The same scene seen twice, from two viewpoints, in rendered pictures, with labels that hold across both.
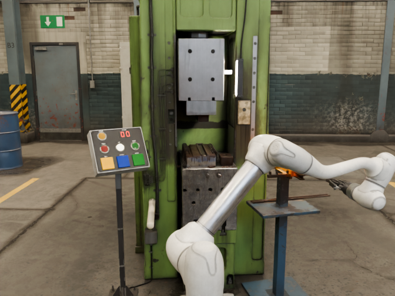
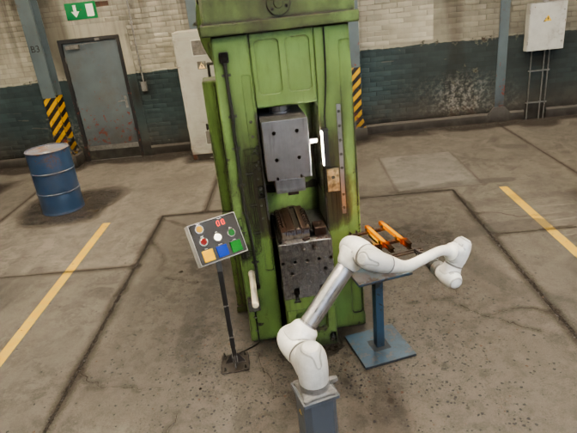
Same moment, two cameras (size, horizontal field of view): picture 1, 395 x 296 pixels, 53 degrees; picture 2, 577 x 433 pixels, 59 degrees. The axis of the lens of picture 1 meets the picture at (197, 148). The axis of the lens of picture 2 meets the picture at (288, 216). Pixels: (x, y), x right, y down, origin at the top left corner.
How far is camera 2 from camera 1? 1.12 m
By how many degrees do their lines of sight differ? 12
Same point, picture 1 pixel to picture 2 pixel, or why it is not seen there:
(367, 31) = not seen: outside the picture
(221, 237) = not seen: hidden behind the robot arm
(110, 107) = (171, 112)
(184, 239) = (293, 337)
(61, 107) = (110, 118)
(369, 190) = (447, 272)
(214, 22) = (294, 95)
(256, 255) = (357, 307)
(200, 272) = (309, 368)
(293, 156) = (377, 265)
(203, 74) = (288, 154)
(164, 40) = (245, 119)
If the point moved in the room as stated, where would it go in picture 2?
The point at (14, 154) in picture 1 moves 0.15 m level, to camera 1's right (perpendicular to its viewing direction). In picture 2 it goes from (74, 194) to (84, 193)
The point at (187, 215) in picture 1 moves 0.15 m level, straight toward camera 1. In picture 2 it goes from (288, 285) to (289, 296)
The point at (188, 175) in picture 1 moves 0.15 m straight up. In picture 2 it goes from (285, 250) to (282, 230)
